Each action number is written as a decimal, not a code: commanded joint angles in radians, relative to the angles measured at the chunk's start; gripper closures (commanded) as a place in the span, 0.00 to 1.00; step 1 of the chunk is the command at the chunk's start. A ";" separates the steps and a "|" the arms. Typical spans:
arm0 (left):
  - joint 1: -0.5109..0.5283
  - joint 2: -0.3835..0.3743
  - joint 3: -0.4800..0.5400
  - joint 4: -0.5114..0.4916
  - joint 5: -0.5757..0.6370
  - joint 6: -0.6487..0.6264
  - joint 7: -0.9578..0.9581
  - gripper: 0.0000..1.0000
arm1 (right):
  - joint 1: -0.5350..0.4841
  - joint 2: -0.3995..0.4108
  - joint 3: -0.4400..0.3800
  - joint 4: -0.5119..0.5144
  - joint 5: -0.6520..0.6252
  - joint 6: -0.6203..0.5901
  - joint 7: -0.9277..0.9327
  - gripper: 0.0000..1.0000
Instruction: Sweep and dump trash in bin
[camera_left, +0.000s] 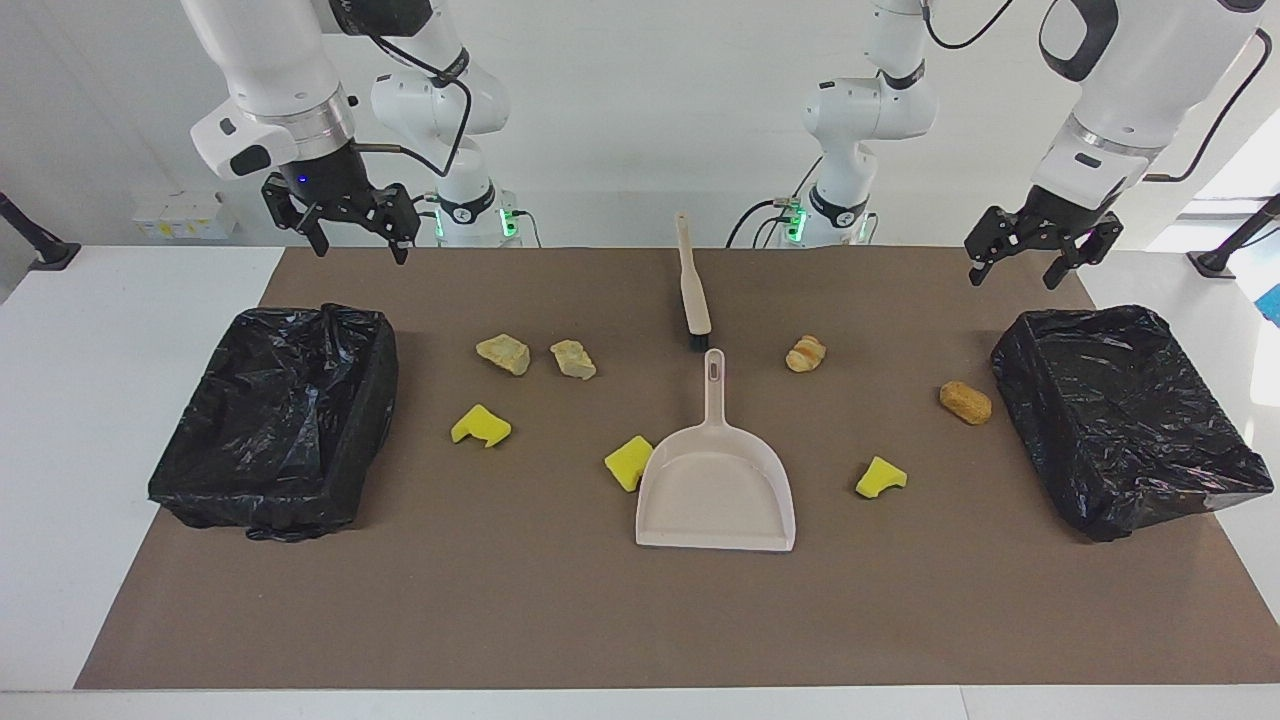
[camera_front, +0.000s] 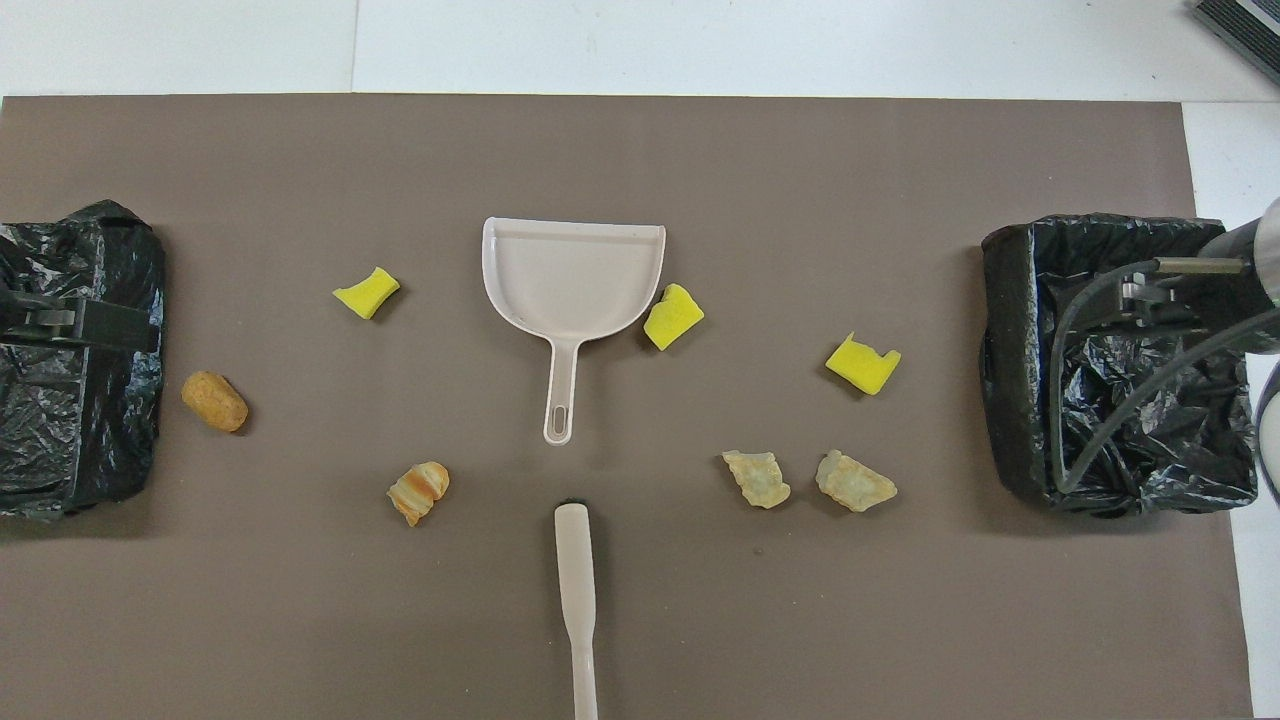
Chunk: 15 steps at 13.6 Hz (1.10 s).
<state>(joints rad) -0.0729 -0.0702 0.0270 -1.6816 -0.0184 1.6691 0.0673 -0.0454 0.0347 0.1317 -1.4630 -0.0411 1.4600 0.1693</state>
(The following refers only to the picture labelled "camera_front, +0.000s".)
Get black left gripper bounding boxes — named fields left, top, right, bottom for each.
left=0, top=288, right=163, bottom=353

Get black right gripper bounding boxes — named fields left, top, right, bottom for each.
left=1120, top=258, right=1279, bottom=353

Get brown fried croquette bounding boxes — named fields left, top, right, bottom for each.
left=181, top=371, right=250, bottom=433

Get yellow sponge piece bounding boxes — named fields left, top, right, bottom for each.
left=332, top=266, right=401, bottom=321
left=642, top=283, right=705, bottom=352
left=825, top=332, right=902, bottom=396

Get striped croissant bread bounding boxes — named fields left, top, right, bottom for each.
left=387, top=461, right=451, bottom=528

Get pale fried dumpling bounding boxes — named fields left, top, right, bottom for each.
left=722, top=450, right=792, bottom=510
left=815, top=449, right=898, bottom=513

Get beige plastic dustpan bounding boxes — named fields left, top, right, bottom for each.
left=482, top=216, right=668, bottom=447

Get beige brush black bristles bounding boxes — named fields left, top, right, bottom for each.
left=554, top=497, right=601, bottom=720

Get black bag lined bin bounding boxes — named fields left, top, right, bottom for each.
left=979, top=212, right=1261, bottom=519
left=0, top=199, right=167, bottom=523

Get dark ribbed device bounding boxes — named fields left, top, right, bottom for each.
left=1190, top=0, right=1280, bottom=87

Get brown paper table mat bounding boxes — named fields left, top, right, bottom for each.
left=0, top=94, right=1253, bottom=720

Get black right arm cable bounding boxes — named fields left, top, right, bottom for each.
left=1048, top=262, right=1280, bottom=494

